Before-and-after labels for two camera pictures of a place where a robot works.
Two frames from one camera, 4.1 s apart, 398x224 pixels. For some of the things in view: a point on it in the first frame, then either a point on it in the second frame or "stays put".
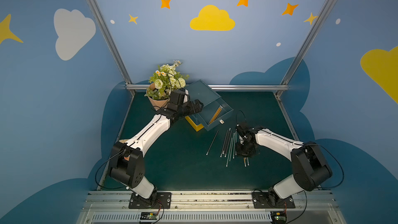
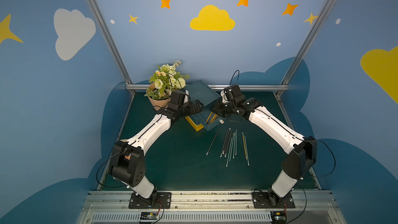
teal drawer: (214, 112) stays put
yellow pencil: (217, 114) stays put
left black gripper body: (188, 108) stays put
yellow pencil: (215, 115) to (209, 116)
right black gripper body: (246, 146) to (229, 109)
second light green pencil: (233, 145) stays put
